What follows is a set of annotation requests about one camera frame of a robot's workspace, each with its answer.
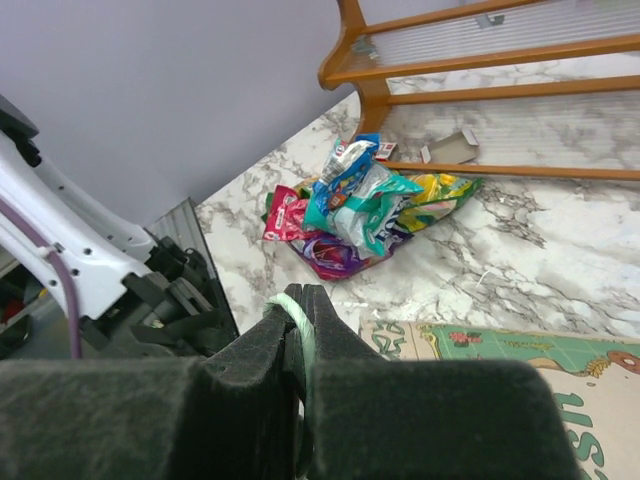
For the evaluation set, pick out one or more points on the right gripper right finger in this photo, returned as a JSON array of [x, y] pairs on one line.
[[433, 419]]

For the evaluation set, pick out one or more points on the yellow green Fox's candy bag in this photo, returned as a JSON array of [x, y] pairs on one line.
[[304, 189]]

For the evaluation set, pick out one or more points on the white green paper bag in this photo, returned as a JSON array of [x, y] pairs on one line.
[[594, 381]]

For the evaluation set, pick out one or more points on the red white staple box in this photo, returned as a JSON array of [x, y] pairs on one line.
[[385, 151]]

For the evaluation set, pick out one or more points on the open small cardboard box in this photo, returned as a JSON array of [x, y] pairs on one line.
[[458, 148]]

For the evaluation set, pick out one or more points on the teal snack packet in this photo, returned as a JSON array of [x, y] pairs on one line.
[[357, 199]]

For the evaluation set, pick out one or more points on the purple snack packet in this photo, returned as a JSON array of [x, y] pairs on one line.
[[332, 259]]

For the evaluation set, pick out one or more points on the grey staple strip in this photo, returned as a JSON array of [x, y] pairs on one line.
[[487, 21], [363, 46]]

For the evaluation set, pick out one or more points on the red pink snack packet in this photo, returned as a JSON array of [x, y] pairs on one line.
[[285, 218]]

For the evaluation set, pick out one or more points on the yellow green snack packet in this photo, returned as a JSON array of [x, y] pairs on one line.
[[442, 194]]

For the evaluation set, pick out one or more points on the grey staple strip lower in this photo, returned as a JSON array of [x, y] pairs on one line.
[[363, 46]]

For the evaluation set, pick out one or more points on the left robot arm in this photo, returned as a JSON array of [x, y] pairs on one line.
[[125, 291]]

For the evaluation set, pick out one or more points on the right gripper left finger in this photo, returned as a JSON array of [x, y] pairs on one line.
[[231, 416]]

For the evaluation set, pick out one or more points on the grey staple strip upper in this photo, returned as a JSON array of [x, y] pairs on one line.
[[487, 21]]

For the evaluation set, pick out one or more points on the white zip tie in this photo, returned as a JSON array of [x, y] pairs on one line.
[[490, 273]]

